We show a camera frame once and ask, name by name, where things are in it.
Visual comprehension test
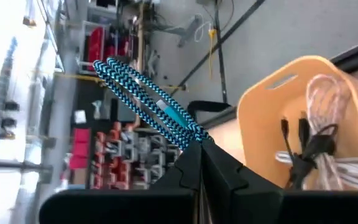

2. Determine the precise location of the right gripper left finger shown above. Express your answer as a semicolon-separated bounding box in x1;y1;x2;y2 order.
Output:
39;141;203;224

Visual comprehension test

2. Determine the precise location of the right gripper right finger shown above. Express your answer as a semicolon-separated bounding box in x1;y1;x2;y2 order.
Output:
201;139;358;224

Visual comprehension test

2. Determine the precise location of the grey white USB cable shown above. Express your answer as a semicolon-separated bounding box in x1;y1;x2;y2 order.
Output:
275;151;358;191

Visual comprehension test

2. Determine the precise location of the teal black braided USB cable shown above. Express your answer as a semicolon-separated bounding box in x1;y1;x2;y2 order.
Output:
92;57;211;151

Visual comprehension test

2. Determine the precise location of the pink braided USB cable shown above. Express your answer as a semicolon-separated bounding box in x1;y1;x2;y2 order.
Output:
305;73;353;190

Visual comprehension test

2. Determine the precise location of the shelf with red bins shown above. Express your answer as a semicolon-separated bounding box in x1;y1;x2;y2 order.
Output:
79;20;142;74
69;119;183;191

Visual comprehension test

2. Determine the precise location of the orange plastic bin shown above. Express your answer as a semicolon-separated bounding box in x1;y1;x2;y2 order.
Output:
237;55;358;191

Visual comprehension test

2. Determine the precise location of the yellow floor cable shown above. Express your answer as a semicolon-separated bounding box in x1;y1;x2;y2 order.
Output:
208;27;218;79

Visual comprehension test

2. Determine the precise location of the white floor cable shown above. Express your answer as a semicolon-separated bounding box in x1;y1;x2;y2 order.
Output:
193;12;214;44

